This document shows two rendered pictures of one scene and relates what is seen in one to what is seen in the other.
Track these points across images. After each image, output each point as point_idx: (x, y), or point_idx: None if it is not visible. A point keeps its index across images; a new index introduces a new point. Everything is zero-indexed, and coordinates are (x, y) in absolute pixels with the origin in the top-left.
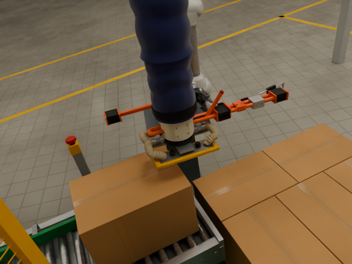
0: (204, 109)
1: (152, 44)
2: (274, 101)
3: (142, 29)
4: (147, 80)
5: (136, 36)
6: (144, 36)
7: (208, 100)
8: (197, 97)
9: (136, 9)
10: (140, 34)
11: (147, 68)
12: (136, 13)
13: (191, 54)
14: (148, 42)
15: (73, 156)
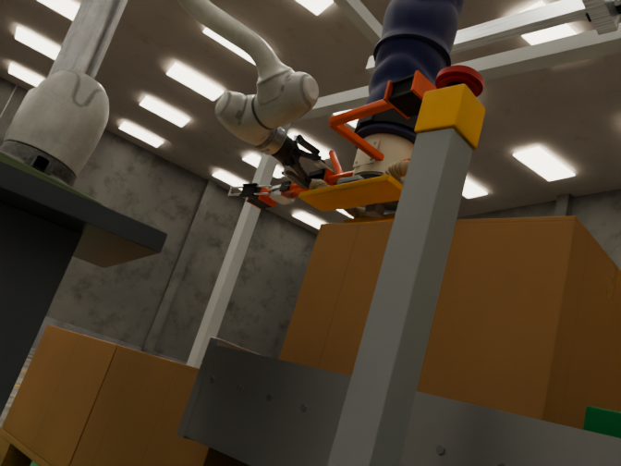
0: (298, 176)
1: (451, 48)
2: (274, 202)
3: (457, 25)
4: (429, 79)
5: (447, 21)
6: (456, 33)
7: (321, 159)
8: (297, 148)
9: (460, 3)
10: (456, 27)
11: (442, 67)
12: (456, 4)
13: (107, 47)
14: (453, 42)
15: (470, 153)
